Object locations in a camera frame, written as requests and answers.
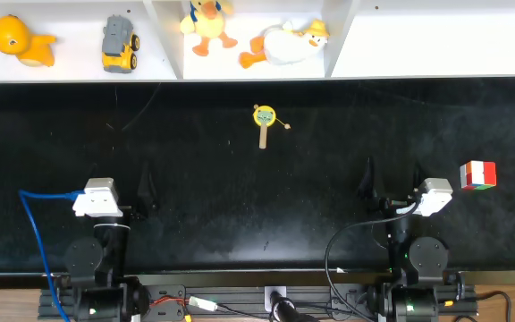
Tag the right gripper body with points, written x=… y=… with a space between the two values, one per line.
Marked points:
x=394 y=205

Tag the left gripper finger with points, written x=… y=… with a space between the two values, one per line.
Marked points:
x=92 y=172
x=147 y=190

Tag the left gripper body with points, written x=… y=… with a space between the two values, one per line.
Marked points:
x=131 y=212

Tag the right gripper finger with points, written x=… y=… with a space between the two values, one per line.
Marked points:
x=418 y=176
x=368 y=181

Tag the many-coloured puzzle cube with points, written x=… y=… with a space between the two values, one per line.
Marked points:
x=478 y=174

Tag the yellow and green rattle drum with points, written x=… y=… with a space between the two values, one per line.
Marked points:
x=264 y=116

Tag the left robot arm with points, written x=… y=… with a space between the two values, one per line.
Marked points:
x=83 y=259

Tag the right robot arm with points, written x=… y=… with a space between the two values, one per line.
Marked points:
x=427 y=255

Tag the white shelf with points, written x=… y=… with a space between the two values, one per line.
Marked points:
x=418 y=44

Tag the grey and yellow toy truck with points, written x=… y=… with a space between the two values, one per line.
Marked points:
x=116 y=38

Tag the white plush duck yellow hat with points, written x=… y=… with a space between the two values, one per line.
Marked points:
x=284 y=47

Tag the orange rubber duck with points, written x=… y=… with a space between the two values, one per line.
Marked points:
x=11 y=36

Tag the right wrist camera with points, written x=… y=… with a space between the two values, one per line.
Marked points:
x=434 y=194

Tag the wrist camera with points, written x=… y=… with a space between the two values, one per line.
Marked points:
x=434 y=194
x=98 y=199

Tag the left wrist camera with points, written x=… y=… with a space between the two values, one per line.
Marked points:
x=98 y=199

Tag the mounting rail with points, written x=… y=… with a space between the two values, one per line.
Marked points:
x=239 y=302

